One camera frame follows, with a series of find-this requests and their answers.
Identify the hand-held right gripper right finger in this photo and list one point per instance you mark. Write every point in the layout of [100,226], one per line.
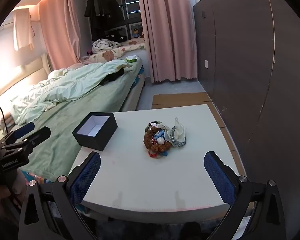
[218,180]

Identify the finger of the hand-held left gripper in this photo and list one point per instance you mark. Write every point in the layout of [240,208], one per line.
[37,135]
[25,128]

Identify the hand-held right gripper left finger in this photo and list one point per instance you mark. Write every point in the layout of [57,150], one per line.
[86,180]

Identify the black gift box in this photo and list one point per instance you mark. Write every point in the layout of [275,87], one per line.
[107,130]

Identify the bed with green sheet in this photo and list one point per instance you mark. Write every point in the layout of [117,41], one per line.
[72,110]

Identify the beige padded headboard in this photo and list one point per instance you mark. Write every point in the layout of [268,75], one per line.
[20,77]

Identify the light green duvet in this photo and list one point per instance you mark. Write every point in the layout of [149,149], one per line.
[65,85]

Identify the white table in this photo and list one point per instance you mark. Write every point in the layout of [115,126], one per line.
[180,100]

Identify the black garment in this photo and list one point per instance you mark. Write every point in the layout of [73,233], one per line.
[112,76]

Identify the pink curtain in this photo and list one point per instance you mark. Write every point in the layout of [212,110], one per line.
[60,30]
[167,30]

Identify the bear print quilt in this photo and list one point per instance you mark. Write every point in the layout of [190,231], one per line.
[107,53]

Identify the black and white patterned blanket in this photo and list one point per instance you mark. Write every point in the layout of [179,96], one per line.
[103,45]

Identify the green tissue pack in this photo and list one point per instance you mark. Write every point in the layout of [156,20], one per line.
[131,59]

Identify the black plush toy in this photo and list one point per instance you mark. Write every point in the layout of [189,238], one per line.
[115,35]

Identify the dark hanging clothes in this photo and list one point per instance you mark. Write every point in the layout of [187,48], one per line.
[95,7]

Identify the small plush doll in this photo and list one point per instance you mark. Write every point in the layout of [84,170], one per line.
[135,33]

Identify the white wall outlet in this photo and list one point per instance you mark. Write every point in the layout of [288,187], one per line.
[206,64]

